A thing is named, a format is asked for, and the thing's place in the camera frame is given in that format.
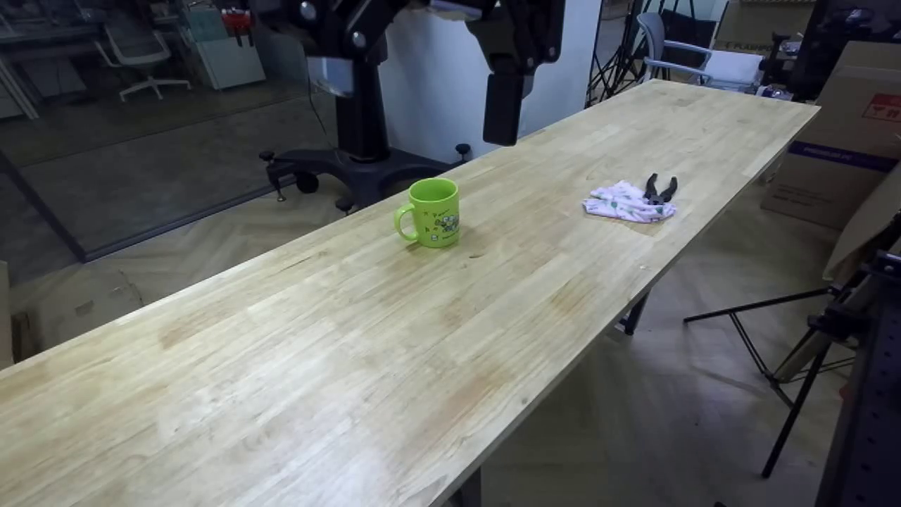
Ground black red robot on pedestal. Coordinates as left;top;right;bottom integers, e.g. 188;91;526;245
247;0;565;212

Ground black tripod stand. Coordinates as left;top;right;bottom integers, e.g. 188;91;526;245
686;218;901;480

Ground white office chair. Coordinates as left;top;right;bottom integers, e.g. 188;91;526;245
96;13;191;103

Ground green mug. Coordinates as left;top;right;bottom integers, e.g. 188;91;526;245
394;179;458;248

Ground white crumpled cloth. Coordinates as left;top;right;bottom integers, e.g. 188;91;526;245
584;182;675;222

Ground folding chair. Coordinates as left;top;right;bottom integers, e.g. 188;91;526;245
637;13;764;94

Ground cardboard box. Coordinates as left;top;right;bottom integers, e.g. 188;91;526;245
760;43;901;229

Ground black pliers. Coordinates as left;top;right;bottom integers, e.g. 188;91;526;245
643;172;678;207

